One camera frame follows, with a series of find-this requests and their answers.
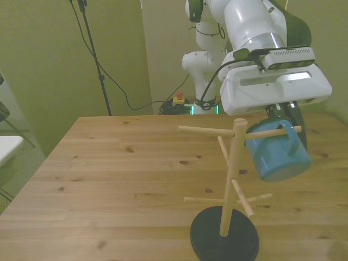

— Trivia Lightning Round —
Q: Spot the black tripod camera stand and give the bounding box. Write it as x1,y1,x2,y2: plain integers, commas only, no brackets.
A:
69,0,113,117

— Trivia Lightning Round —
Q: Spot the white side table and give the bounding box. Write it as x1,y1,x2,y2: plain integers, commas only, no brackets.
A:
0,135,24,166

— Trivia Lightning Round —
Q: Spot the yellow emergency stop button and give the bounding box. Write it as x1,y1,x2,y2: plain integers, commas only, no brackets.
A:
172,91,186,107

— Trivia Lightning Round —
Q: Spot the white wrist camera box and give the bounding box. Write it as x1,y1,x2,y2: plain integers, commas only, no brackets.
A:
232,46,316,72

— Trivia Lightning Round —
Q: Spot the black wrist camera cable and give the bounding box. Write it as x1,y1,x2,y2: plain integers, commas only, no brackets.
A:
194,23,247,111

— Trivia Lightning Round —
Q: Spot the black cable bundle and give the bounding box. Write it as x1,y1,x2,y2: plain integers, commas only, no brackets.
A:
158,100,195,115

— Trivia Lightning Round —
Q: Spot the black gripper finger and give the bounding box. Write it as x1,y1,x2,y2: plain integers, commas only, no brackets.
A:
265,103,285,121
282,101,308,152

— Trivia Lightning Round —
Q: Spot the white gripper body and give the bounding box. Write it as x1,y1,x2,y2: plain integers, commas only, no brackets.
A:
219,63,333,116

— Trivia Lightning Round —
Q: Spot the black stand cable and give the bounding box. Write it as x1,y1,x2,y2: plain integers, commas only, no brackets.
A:
70,0,190,111

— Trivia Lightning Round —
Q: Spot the wooden mug tree black base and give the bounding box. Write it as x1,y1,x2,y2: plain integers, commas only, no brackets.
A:
178,118,302,260

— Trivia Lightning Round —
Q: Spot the blue enamel mug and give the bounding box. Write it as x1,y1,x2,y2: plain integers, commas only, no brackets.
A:
245,119,313,183

